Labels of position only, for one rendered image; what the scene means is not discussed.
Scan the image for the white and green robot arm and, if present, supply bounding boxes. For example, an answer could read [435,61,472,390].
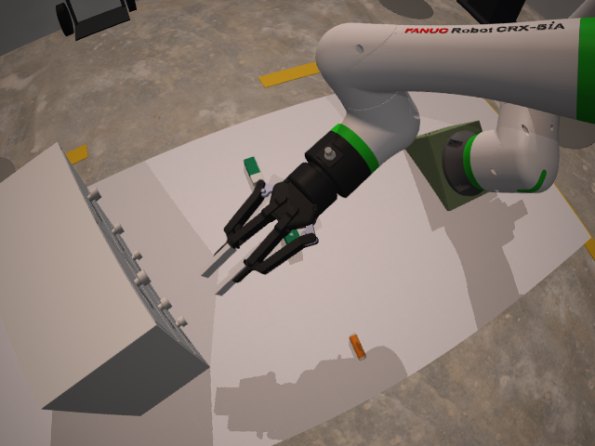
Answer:
[305,0,595,198]

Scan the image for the orange aa battery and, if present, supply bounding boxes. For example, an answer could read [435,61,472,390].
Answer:
[349,334,366,361]

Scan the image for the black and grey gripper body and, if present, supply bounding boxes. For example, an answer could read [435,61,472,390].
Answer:
[270,163,337,230]

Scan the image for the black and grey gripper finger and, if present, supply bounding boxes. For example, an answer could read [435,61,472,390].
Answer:
[198,179,287,278]
[212,205,319,296]

